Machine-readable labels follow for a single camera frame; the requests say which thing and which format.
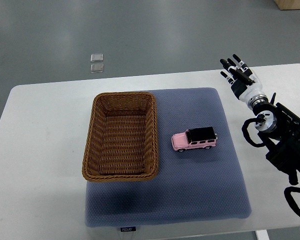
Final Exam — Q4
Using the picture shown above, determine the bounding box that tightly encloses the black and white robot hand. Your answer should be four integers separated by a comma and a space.
220, 54, 269, 110

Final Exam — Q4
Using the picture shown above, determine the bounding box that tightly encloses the pink toy car black roof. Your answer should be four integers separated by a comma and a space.
171, 126, 218, 153

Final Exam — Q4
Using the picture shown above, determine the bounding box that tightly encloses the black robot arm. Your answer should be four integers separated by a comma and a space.
242, 94, 300, 186

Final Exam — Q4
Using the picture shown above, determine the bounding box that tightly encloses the brown wicker basket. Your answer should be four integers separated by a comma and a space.
82, 91, 159, 183

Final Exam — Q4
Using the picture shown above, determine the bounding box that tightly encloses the wooden box corner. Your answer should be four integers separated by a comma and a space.
274, 0, 300, 10

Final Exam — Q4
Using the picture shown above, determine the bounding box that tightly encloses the blue-grey foam cushion mat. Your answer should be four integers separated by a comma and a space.
85, 88, 251, 227

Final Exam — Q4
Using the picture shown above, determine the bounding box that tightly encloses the white table leg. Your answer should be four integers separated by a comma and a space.
255, 229, 270, 240

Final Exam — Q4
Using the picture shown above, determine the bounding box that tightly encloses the upper metal floor plate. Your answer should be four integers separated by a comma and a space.
90, 53, 104, 63

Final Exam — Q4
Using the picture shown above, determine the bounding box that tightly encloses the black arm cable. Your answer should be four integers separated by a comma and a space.
283, 185, 300, 225

